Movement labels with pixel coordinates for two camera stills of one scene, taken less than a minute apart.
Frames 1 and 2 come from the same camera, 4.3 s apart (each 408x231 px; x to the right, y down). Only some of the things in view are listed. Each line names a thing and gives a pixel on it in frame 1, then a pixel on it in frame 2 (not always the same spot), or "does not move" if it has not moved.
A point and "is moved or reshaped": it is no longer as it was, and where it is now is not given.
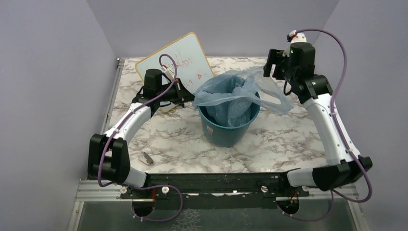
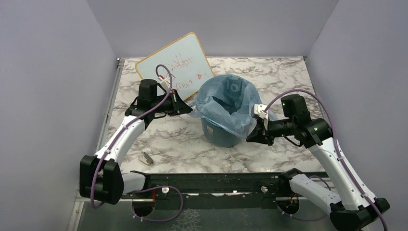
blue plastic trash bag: x=234 y=96 is moved or reshaped
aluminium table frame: x=90 y=191 does not move
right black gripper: x=273 y=52 to x=257 y=134
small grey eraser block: x=146 y=159 does not move
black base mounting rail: x=216 y=191 does not move
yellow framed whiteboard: x=193 y=69 does not move
